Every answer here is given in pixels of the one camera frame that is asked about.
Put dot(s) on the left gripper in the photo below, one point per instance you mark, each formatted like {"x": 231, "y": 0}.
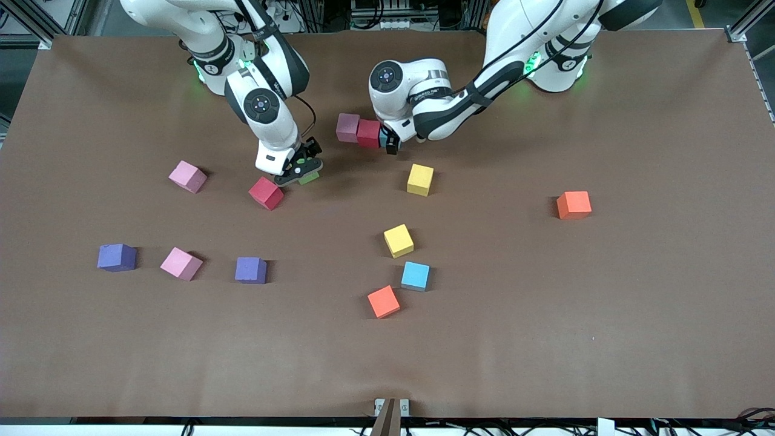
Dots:
{"x": 391, "y": 142}

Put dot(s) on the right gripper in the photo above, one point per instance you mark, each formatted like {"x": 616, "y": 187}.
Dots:
{"x": 311, "y": 149}

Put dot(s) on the red foam cube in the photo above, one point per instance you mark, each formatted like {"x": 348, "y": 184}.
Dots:
{"x": 368, "y": 134}
{"x": 266, "y": 193}

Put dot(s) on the green foam cube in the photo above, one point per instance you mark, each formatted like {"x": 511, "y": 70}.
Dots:
{"x": 310, "y": 178}

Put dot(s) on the pink foam cube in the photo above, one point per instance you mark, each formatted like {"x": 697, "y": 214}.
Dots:
{"x": 347, "y": 128}
{"x": 187, "y": 177}
{"x": 181, "y": 263}

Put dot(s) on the yellow foam cube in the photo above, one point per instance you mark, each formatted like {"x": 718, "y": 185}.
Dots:
{"x": 420, "y": 180}
{"x": 398, "y": 240}

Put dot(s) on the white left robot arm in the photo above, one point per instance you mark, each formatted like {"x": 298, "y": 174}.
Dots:
{"x": 393, "y": 106}

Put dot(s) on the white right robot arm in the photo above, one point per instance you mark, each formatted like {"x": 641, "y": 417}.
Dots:
{"x": 272, "y": 130}

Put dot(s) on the metal equipment rack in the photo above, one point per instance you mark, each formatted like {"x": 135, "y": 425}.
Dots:
{"x": 387, "y": 24}

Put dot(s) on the white power strip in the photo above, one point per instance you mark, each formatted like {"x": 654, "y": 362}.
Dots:
{"x": 293, "y": 25}

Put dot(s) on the purple foam cube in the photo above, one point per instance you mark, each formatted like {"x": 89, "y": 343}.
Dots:
{"x": 117, "y": 257}
{"x": 250, "y": 270}

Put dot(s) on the orange foam cube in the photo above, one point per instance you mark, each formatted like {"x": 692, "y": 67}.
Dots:
{"x": 383, "y": 301}
{"x": 573, "y": 204}

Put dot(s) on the brown paper table cover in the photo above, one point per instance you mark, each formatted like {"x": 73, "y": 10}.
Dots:
{"x": 545, "y": 339}

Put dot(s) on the metal table edge bracket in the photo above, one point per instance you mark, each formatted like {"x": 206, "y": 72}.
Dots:
{"x": 390, "y": 407}

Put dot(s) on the aluminium frame post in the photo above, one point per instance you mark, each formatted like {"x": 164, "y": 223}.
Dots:
{"x": 742, "y": 27}
{"x": 42, "y": 33}

